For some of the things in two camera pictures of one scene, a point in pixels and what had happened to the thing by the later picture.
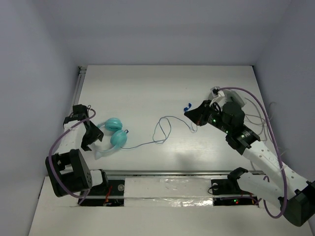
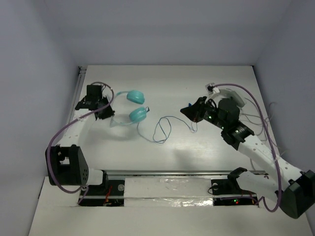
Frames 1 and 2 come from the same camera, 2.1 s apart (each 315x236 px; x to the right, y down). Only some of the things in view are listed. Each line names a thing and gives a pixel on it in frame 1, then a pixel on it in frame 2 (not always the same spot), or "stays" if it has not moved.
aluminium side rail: (81, 75) stays
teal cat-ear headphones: (118, 137) to (137, 114)
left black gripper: (91, 132) to (92, 105)
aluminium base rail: (173, 173) stays
